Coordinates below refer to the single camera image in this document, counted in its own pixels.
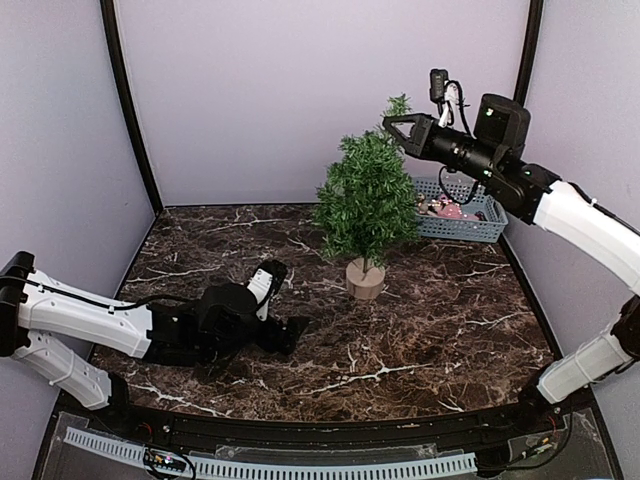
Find small green christmas tree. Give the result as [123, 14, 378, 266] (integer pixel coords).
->
[313, 123, 419, 300]

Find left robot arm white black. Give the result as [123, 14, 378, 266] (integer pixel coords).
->
[1, 251, 309, 436]

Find black frame post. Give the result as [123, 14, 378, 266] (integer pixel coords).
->
[513, 0, 544, 106]
[99, 0, 164, 216]

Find left black frame post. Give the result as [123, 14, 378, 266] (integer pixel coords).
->
[99, 0, 164, 216]

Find grey slotted cable duct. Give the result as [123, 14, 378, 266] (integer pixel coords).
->
[63, 427, 477, 479]

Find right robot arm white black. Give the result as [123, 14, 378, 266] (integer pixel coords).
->
[383, 94, 639, 434]

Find black front rail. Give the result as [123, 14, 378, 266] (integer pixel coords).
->
[105, 403, 568, 452]

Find pink plush ornament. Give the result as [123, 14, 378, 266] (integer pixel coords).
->
[433, 201, 479, 221]

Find right black frame post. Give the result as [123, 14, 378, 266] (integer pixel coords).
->
[513, 0, 544, 106]

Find blue plastic basket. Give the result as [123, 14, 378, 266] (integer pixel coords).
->
[413, 174, 508, 243]

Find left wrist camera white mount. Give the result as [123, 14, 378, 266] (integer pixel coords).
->
[246, 259, 288, 322]

